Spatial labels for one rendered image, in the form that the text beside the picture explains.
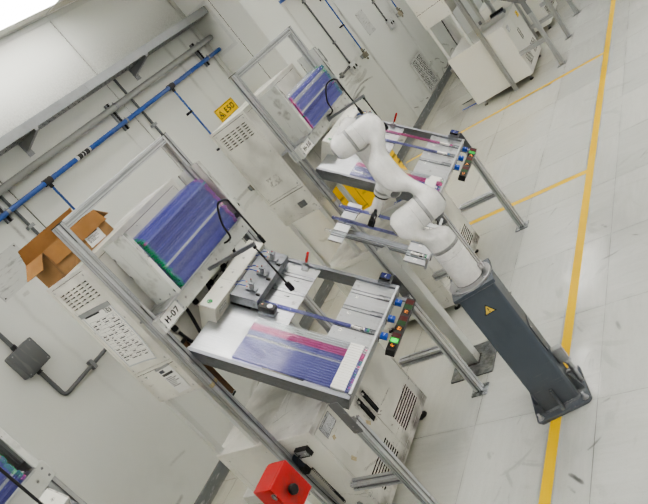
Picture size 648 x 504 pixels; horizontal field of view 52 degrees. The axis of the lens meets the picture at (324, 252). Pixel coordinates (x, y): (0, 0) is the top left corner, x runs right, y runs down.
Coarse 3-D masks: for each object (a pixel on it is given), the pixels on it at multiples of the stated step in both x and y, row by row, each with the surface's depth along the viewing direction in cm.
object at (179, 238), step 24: (192, 192) 297; (168, 216) 283; (192, 216) 293; (216, 216) 303; (144, 240) 270; (168, 240) 278; (192, 240) 288; (216, 240) 297; (168, 264) 274; (192, 264) 283
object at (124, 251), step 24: (192, 168) 311; (96, 192) 268; (216, 192) 314; (72, 216) 257; (240, 216) 314; (120, 240) 264; (120, 264) 273; (144, 264) 268; (144, 288) 277; (168, 288) 271; (168, 312) 269; (408, 360) 333; (336, 408) 253; (360, 480) 282; (384, 480) 271
